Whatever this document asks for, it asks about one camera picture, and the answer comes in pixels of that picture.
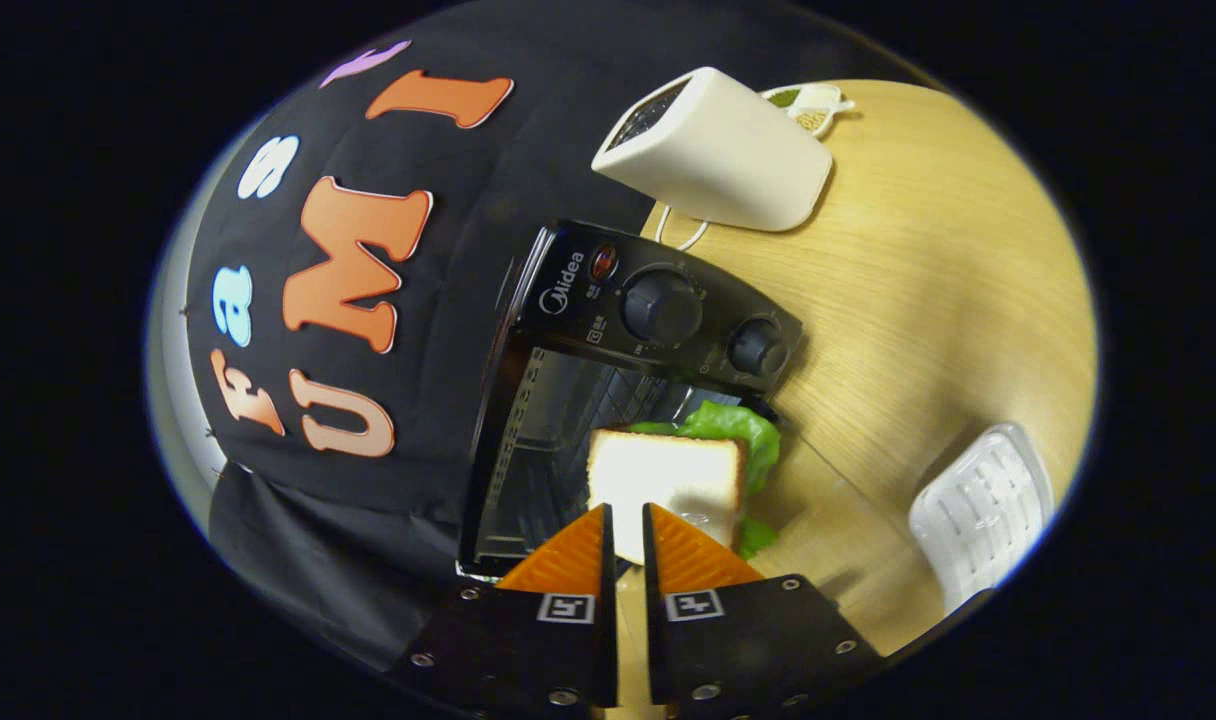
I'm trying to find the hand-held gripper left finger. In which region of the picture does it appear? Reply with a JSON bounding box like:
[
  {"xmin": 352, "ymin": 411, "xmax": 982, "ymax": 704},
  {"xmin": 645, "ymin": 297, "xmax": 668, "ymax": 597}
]
[{"xmin": 388, "ymin": 503, "xmax": 619, "ymax": 720}]

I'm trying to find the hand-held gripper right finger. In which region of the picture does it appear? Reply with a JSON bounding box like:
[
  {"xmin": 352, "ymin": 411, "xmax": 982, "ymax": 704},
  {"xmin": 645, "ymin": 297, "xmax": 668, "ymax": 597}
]
[{"xmin": 641, "ymin": 502, "xmax": 889, "ymax": 720}]

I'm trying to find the sandwich with lettuce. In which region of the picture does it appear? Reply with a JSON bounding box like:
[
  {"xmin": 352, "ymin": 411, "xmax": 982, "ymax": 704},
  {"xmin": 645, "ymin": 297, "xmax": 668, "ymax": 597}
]
[{"xmin": 586, "ymin": 400, "xmax": 784, "ymax": 566}]

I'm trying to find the black toaster oven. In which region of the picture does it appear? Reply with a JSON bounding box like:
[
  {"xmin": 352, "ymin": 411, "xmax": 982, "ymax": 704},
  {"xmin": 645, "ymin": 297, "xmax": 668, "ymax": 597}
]
[{"xmin": 456, "ymin": 218, "xmax": 929, "ymax": 641}]

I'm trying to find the white pop-up toaster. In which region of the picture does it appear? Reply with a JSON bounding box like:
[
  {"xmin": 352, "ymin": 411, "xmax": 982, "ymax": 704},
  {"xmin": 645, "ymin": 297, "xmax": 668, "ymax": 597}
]
[{"xmin": 590, "ymin": 66, "xmax": 835, "ymax": 233}]

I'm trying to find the white plastic tray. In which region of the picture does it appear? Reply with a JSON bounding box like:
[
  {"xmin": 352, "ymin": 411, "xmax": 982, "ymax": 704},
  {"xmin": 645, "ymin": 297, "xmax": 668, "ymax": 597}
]
[{"xmin": 908, "ymin": 422, "xmax": 1056, "ymax": 613}]

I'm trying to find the small white dish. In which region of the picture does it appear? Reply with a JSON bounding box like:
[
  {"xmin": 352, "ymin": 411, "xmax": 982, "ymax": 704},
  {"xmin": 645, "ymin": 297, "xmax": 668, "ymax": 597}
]
[{"xmin": 760, "ymin": 82, "xmax": 857, "ymax": 139}]

